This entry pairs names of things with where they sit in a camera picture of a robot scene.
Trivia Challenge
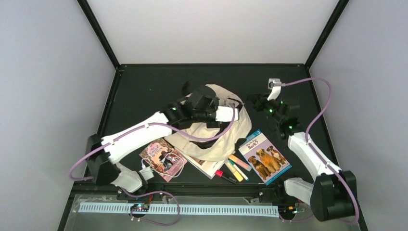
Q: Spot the yellow highlighter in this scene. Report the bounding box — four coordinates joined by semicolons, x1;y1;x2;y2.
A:
224;159;243;182

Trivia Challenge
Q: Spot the light blue slotted cable duct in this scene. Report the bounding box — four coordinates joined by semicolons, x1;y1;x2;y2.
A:
76;202;279;218

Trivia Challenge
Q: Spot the black frame post left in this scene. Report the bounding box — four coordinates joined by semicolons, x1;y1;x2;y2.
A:
77;0;120;69

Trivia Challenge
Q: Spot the pink black highlighter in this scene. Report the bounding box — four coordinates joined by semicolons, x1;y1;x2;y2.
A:
215;170;237;184

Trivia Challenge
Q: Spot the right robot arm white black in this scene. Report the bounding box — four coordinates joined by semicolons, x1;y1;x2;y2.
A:
248;93;360;224

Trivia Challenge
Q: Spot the black frame post right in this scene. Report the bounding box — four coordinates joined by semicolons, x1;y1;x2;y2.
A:
305;0;349;70

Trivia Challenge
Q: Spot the pink illustrated picture book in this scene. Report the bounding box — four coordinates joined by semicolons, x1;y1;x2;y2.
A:
140;138;188;182

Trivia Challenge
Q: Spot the dog bark reader book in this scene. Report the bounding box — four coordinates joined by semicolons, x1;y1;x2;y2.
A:
238;129;292;185

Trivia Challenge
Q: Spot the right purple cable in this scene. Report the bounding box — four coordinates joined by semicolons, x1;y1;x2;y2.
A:
281;77;360;226

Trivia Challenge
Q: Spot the white teal marker pen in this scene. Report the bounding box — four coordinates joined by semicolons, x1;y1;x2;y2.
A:
229;159;249;181

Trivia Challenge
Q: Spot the thick white coffee book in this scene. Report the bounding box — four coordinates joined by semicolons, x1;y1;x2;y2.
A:
183;155;224;179

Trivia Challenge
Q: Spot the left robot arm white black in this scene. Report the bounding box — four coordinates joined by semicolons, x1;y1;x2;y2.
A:
85;85;238;193

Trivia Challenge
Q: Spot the orange pastel highlighter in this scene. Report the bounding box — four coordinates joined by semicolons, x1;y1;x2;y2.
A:
228;154;252;171

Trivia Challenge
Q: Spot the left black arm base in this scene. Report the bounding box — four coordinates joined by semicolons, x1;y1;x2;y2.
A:
116;189;163;219

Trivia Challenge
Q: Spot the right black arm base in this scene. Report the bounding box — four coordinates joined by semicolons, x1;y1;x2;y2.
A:
255;182;307;220

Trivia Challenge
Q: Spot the beige canvas backpack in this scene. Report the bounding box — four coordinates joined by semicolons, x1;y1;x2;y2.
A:
165;84;252;162

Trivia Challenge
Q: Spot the black frame post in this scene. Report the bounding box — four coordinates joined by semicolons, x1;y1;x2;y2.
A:
305;0;349;70
77;0;120;69

